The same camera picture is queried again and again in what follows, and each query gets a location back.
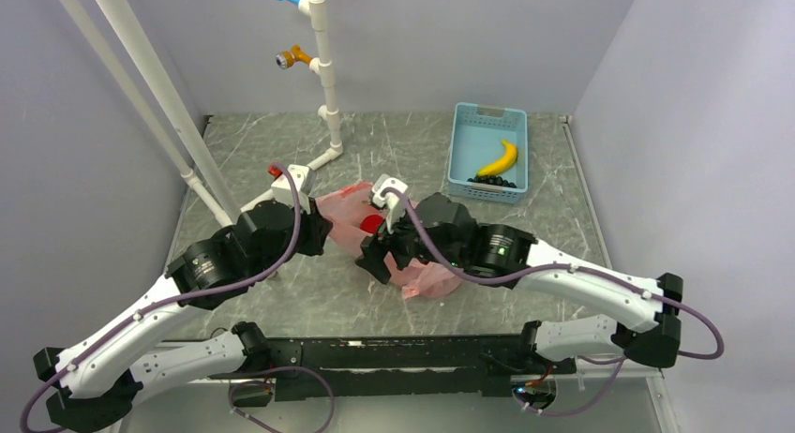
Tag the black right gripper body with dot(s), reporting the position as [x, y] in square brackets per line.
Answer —
[405, 238]

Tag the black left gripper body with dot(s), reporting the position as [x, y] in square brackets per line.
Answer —
[308, 242]

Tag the pink plastic bag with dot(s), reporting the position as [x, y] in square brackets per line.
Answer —
[346, 208]

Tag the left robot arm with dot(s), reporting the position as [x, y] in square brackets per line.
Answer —
[97, 382]

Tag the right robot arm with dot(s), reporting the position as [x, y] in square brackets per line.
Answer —
[636, 317]

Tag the dark fake grape bunch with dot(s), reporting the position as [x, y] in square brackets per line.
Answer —
[492, 180]

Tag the red fake fruit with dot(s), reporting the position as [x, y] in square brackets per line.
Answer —
[370, 224]

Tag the yellow fake banana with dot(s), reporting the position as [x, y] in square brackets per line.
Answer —
[502, 164]

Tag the white diagonal support pole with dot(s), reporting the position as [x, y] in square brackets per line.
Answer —
[203, 176]

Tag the light blue plastic basket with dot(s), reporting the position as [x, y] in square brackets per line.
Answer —
[477, 139]

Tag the orange hook on pipe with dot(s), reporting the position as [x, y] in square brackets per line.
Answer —
[289, 58]

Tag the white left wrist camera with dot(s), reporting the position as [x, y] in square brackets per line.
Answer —
[292, 184]

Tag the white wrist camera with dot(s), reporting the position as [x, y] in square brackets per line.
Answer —
[292, 184]
[385, 194]

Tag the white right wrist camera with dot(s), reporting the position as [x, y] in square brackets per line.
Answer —
[385, 194]

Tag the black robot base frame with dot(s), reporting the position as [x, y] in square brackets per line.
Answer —
[309, 367]

